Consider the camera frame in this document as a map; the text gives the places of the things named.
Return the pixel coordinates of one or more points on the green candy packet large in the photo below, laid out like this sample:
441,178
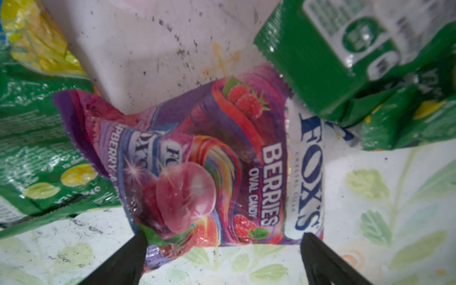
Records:
44,178

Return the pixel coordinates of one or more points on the green candy packet small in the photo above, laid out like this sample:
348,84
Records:
385,70

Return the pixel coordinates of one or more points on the purple berries candy packet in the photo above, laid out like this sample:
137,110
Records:
234,162

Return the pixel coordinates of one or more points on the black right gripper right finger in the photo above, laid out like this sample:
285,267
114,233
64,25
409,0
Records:
324,267

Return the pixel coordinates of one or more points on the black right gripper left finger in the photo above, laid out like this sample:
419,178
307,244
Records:
125,267

